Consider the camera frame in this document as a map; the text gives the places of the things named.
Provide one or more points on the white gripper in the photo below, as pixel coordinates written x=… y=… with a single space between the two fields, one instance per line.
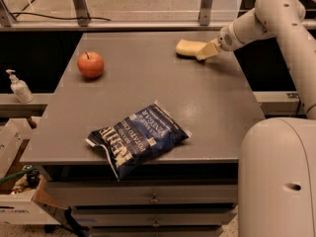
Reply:
x=227 y=40

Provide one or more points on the yellow sponge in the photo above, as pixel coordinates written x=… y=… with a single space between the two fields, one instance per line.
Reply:
x=189 y=47

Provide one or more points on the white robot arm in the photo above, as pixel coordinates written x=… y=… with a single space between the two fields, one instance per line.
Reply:
x=277 y=162

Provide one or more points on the red apple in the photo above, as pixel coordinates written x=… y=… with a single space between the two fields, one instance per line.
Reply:
x=91 y=64

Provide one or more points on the blue potato chip bag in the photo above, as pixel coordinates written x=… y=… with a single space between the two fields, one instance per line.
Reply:
x=142 y=136

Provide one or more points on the grey drawer cabinet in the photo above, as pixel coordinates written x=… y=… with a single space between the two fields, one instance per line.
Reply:
x=189 y=191

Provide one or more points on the white pump bottle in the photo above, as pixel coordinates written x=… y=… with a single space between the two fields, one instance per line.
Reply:
x=19 y=87

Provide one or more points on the green stick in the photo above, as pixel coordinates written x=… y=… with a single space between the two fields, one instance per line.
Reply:
x=16 y=175

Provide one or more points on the open cardboard box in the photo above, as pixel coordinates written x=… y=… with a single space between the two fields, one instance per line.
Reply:
x=22 y=200

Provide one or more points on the metal rail frame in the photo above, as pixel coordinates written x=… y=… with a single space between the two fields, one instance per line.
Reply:
x=120 y=15

